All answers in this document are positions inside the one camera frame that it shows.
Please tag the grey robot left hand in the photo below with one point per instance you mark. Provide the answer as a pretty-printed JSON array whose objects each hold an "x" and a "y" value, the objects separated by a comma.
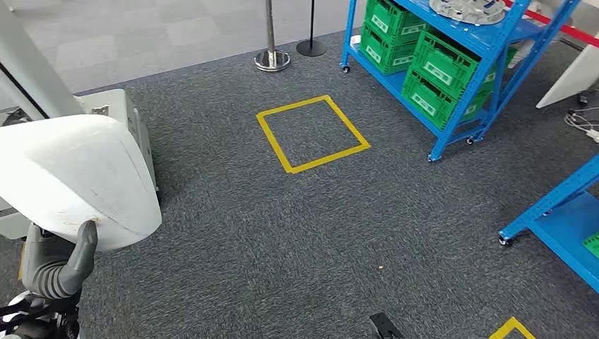
[{"x": 82, "y": 255}]

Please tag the white convex shell part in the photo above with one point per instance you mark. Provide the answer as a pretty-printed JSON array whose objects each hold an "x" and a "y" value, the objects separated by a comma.
[{"x": 75, "y": 178}]

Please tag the grey mobile robot base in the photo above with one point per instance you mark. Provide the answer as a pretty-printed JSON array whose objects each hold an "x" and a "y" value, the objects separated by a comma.
[{"x": 117, "y": 105}]

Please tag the tall blue metal shelf rack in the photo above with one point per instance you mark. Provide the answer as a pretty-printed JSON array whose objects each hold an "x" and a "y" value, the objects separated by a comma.
[{"x": 477, "y": 42}]

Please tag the silver metal part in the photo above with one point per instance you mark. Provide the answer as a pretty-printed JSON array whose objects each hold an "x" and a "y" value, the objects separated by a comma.
[{"x": 468, "y": 10}]

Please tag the yellow tape square outline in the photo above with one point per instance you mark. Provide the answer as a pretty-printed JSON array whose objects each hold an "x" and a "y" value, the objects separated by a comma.
[
  {"x": 512, "y": 324},
  {"x": 270, "y": 135}
]

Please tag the black robot foot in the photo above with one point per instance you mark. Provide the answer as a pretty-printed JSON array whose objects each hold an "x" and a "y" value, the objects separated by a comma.
[{"x": 384, "y": 326}]

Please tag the green plastic crate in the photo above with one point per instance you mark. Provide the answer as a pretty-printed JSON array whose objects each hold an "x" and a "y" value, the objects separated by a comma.
[
  {"x": 428, "y": 100},
  {"x": 388, "y": 16},
  {"x": 381, "y": 54},
  {"x": 440, "y": 63},
  {"x": 593, "y": 244}
]

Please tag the white slanted panel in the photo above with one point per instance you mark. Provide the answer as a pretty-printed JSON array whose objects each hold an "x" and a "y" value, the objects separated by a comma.
[{"x": 575, "y": 75}]

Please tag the red barrier belt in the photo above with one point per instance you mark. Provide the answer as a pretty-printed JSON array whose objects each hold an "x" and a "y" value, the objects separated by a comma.
[{"x": 561, "y": 27}]

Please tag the chrome stanchion post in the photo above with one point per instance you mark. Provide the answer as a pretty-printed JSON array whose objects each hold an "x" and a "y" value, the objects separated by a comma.
[{"x": 271, "y": 58}]

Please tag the black stanchion post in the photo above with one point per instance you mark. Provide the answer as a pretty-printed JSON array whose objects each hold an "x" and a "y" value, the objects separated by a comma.
[{"x": 311, "y": 47}]

